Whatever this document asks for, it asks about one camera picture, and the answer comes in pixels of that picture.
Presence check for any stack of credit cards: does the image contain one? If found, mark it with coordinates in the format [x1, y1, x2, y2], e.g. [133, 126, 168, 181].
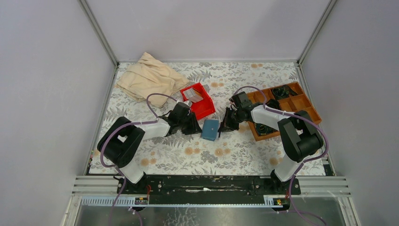
[183, 88, 203, 103]

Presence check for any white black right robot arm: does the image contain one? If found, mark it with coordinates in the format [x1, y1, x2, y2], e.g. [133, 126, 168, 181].
[218, 92, 328, 194]

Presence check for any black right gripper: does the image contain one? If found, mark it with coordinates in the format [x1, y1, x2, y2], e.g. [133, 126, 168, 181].
[218, 107, 243, 133]

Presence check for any green black coiled cable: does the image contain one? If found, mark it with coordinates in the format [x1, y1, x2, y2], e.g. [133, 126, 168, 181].
[254, 122, 277, 136]

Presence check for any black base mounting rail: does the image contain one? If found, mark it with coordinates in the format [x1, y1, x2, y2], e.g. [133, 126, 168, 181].
[117, 175, 301, 205]

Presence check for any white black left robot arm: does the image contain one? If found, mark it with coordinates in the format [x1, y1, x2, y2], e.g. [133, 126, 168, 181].
[97, 102, 202, 194]

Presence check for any blue card holder wallet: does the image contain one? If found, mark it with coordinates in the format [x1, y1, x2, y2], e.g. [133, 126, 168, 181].
[200, 119, 219, 141]

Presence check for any black coiled cable bundle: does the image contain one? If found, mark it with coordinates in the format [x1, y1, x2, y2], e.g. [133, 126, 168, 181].
[271, 85, 298, 100]

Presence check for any floral patterned table mat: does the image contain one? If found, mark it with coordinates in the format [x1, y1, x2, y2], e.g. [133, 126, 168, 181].
[89, 62, 327, 176]

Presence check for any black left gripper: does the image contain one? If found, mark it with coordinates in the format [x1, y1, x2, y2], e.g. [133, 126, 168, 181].
[178, 112, 202, 136]

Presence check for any wooden compartment tray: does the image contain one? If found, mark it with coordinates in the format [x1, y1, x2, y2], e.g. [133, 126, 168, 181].
[247, 82, 322, 141]

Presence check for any black folded strap bundle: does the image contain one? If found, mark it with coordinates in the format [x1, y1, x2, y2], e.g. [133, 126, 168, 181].
[265, 99, 282, 110]

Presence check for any beige crumpled cloth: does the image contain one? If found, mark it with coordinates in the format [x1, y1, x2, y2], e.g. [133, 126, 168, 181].
[116, 52, 190, 108]

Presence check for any red plastic bin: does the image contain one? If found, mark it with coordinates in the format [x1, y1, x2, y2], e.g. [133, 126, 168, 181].
[180, 83, 216, 120]

